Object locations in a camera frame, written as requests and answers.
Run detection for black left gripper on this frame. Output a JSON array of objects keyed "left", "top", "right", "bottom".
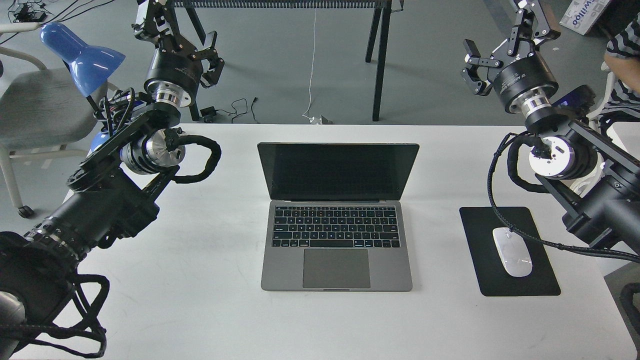
[{"left": 132, "top": 0, "right": 226, "bottom": 95}]

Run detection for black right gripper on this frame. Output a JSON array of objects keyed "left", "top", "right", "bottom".
[{"left": 461, "top": 0, "right": 562, "bottom": 114}]

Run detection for grey laptop notebook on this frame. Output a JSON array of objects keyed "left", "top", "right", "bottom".
[{"left": 257, "top": 142, "right": 419, "bottom": 292}]

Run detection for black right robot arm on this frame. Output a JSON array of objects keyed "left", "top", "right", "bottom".
[{"left": 461, "top": 0, "right": 640, "bottom": 263}]

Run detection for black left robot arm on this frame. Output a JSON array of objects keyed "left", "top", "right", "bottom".
[{"left": 1, "top": 0, "right": 223, "bottom": 360}]

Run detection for white cardboard box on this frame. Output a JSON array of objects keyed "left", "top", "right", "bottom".
[{"left": 559, "top": 0, "right": 611, "bottom": 35}]

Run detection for blue desk lamp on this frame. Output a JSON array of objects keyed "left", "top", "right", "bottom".
[{"left": 39, "top": 22, "right": 126, "bottom": 154}]

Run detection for person in striped shirt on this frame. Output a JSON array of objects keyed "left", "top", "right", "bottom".
[{"left": 598, "top": 14, "right": 640, "bottom": 133}]

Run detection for black mouse pad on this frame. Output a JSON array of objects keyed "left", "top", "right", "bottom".
[{"left": 459, "top": 206, "right": 562, "bottom": 297}]

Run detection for grey office chair left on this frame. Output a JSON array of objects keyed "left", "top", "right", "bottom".
[{"left": 0, "top": 23, "right": 112, "bottom": 219}]

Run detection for white computer mouse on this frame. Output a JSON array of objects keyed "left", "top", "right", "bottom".
[{"left": 492, "top": 227, "right": 533, "bottom": 278}]

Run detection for black power adapter with cable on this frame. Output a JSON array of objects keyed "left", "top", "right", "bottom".
[{"left": 200, "top": 96, "right": 260, "bottom": 125}]

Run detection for black table frame background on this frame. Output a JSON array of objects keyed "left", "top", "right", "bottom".
[{"left": 171, "top": 0, "right": 393, "bottom": 124}]

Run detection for white hanging cable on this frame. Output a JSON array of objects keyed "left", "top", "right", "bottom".
[{"left": 302, "top": 9, "right": 333, "bottom": 126}]

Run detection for black cables on floor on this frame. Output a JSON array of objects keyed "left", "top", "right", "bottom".
[{"left": 0, "top": 0, "right": 116, "bottom": 45}]

